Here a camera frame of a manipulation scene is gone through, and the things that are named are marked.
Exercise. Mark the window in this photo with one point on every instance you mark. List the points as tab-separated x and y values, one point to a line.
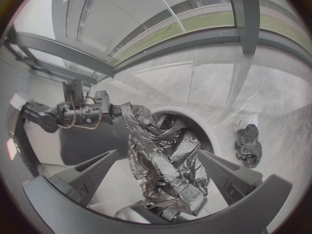
246	21

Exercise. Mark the black plastic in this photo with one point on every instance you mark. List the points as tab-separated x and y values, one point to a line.
248	147

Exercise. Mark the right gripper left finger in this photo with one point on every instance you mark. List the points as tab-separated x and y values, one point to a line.
82	179

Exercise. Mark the black plastic bag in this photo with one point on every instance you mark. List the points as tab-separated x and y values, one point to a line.
165	164

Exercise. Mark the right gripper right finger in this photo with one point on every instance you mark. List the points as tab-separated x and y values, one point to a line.
234	181

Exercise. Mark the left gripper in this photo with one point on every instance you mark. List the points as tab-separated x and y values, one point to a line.
107	113

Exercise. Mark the clear wrapper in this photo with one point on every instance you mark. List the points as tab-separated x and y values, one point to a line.
254	119

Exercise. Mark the pale grey trash bin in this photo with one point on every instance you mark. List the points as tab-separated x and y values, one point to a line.
209	130

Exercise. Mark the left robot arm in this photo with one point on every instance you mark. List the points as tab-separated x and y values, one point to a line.
48	121

